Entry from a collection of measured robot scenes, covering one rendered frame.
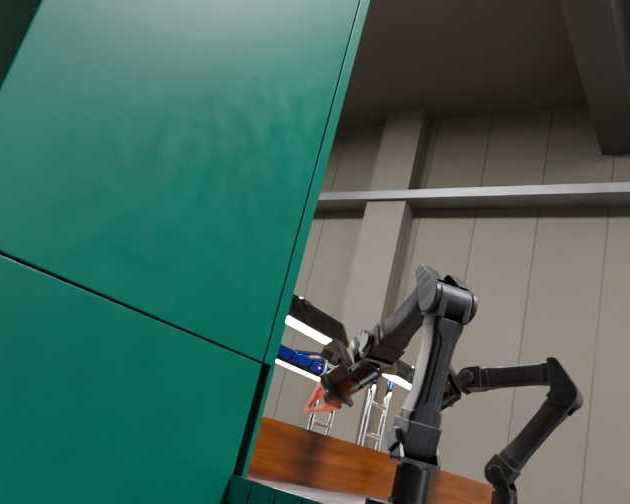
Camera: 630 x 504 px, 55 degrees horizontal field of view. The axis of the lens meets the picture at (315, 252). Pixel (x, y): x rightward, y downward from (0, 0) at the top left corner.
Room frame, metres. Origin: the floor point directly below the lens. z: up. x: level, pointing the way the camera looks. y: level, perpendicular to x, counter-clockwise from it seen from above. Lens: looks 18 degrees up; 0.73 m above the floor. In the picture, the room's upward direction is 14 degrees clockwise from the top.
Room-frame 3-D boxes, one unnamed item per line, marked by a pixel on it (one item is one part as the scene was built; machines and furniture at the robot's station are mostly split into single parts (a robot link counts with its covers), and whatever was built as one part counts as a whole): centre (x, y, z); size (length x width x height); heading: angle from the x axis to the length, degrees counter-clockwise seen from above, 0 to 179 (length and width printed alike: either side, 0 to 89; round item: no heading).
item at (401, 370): (2.37, -0.52, 1.08); 0.62 x 0.08 x 0.07; 144
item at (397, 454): (1.12, -0.26, 0.77); 0.09 x 0.06 x 0.06; 106
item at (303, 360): (2.70, -0.07, 1.08); 0.62 x 0.08 x 0.07; 144
